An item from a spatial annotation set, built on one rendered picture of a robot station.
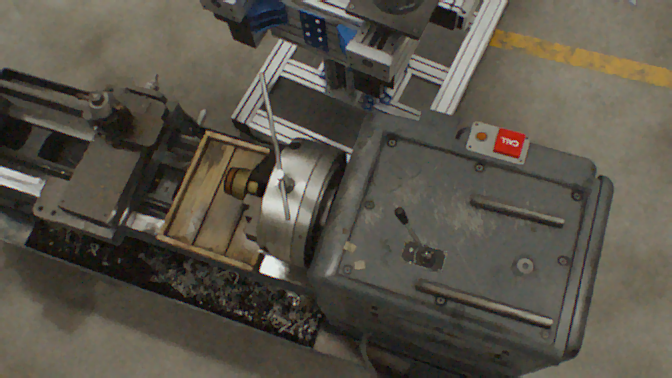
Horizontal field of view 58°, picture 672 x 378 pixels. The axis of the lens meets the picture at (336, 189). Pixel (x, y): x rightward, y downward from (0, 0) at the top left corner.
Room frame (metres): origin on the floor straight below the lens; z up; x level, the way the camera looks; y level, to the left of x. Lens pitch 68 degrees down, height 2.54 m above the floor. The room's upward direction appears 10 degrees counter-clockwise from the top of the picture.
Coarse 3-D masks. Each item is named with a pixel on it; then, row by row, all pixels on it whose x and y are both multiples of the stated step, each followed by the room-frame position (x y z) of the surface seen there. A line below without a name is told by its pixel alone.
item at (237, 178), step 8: (232, 168) 0.67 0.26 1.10; (240, 168) 0.66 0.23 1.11; (248, 168) 0.67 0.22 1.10; (232, 176) 0.64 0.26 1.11; (240, 176) 0.64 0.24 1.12; (248, 176) 0.63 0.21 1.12; (224, 184) 0.63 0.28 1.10; (232, 184) 0.62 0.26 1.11; (240, 184) 0.62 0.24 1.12; (248, 184) 0.62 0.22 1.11; (256, 184) 0.61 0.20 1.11; (264, 184) 0.63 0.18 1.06; (232, 192) 0.61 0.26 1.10; (240, 192) 0.60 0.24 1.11; (248, 192) 0.60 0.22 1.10; (256, 192) 0.59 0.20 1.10
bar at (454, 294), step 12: (420, 288) 0.25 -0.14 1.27; (432, 288) 0.24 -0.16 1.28; (444, 288) 0.24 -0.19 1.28; (456, 300) 0.21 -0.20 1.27; (468, 300) 0.21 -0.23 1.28; (480, 300) 0.20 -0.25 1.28; (504, 312) 0.17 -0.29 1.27; (516, 312) 0.17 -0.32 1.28; (528, 312) 0.16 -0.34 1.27; (540, 324) 0.14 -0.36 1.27; (552, 324) 0.13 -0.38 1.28
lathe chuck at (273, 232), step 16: (304, 144) 0.66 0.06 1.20; (320, 144) 0.66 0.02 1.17; (288, 160) 0.61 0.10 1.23; (304, 160) 0.60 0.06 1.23; (272, 176) 0.57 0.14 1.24; (288, 176) 0.56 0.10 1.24; (304, 176) 0.56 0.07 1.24; (272, 192) 0.53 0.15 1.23; (288, 192) 0.53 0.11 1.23; (272, 208) 0.50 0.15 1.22; (272, 224) 0.47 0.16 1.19; (288, 224) 0.46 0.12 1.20; (272, 240) 0.44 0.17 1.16; (288, 240) 0.43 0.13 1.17; (272, 256) 0.43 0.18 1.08; (288, 256) 0.41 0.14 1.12
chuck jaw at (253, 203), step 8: (248, 200) 0.57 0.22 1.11; (256, 200) 0.57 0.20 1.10; (248, 208) 0.55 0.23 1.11; (256, 208) 0.55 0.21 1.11; (248, 216) 0.53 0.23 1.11; (256, 216) 0.53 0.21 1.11; (256, 224) 0.50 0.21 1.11; (248, 232) 0.49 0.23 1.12; (256, 232) 0.48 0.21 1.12; (256, 240) 0.47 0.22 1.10; (264, 248) 0.44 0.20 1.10
